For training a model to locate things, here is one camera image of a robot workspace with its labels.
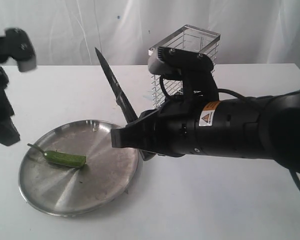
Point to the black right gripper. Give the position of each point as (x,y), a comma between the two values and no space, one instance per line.
(171,131)

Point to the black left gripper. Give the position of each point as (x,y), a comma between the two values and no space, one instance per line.
(9,135)

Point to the black kitchen knife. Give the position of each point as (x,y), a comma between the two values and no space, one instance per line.
(120,97)

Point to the green cucumber with stem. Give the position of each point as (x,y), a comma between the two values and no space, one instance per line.
(60,158)

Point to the wire metal utensil holder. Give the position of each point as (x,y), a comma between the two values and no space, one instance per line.
(187,38)

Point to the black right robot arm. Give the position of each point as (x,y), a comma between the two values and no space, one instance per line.
(266,127)

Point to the round stainless steel plate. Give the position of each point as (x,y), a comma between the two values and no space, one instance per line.
(59,190)

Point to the white backdrop curtain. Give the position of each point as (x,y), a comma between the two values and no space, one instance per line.
(66,32)

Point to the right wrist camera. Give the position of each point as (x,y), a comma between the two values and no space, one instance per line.
(167,60)

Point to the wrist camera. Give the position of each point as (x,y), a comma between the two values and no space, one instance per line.
(167,60)
(15,44)

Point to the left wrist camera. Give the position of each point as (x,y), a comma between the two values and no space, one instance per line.
(15,44)

